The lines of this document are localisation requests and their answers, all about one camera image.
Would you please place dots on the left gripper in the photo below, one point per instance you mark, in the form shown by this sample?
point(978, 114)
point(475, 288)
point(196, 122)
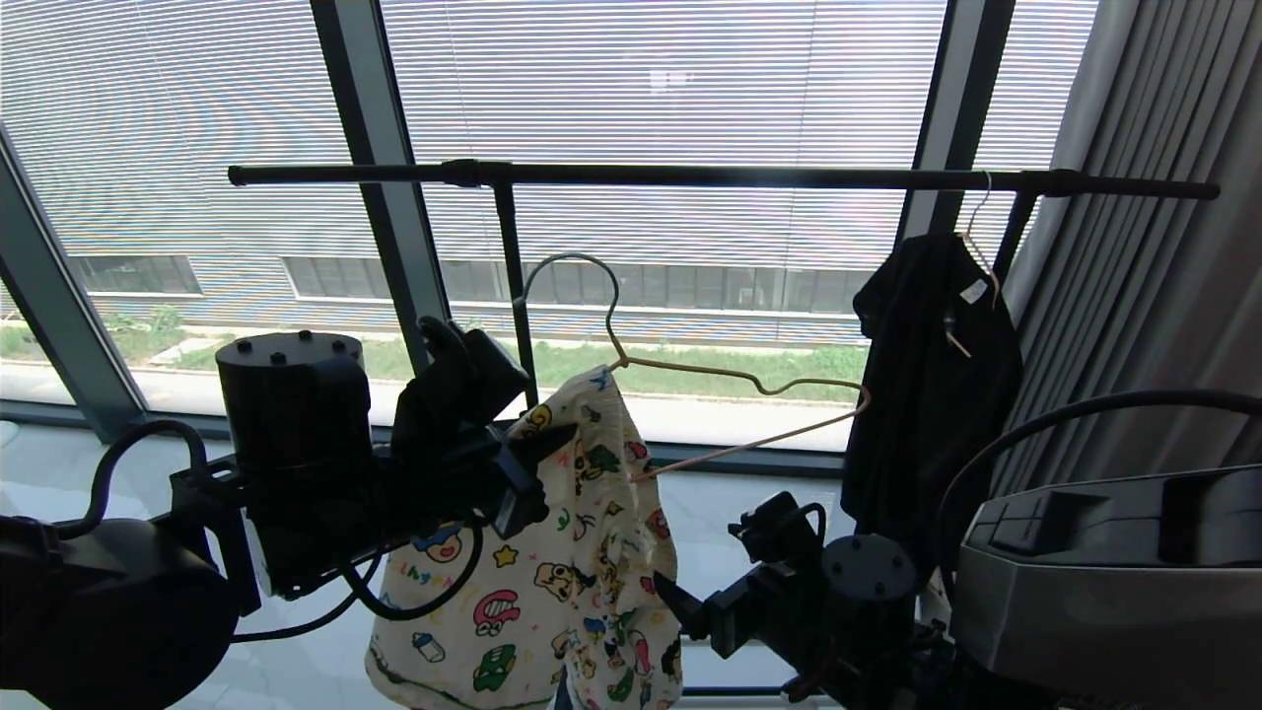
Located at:
point(454, 493)

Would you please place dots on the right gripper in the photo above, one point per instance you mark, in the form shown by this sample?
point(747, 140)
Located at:
point(769, 606)

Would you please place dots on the cream printed garment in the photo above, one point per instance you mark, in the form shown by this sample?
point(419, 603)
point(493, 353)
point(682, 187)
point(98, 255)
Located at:
point(552, 592)

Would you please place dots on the pink clothes hanger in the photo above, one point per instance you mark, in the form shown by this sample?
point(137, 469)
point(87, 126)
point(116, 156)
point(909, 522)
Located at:
point(739, 375)
point(981, 212)

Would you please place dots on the black garment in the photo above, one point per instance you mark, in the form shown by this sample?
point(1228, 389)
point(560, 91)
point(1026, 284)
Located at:
point(927, 414)

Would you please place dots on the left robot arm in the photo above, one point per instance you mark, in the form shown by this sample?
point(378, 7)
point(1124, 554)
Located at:
point(286, 444)

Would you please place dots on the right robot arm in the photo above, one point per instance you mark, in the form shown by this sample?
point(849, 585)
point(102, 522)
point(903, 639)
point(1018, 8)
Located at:
point(1104, 592)

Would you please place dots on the black clothes rack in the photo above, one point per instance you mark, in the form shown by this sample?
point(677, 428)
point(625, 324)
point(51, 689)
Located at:
point(690, 177)

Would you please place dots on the window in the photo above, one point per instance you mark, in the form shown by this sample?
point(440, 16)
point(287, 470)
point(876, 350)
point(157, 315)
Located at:
point(641, 89)

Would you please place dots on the grey curtain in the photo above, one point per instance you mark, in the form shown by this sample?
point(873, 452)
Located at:
point(1163, 197)

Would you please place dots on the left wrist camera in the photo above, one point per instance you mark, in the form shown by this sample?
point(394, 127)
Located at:
point(463, 385)

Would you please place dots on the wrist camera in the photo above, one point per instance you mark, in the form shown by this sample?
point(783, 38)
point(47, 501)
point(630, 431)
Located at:
point(463, 385)
point(779, 528)

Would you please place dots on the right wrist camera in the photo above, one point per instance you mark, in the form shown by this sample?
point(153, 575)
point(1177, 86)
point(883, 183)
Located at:
point(779, 528)

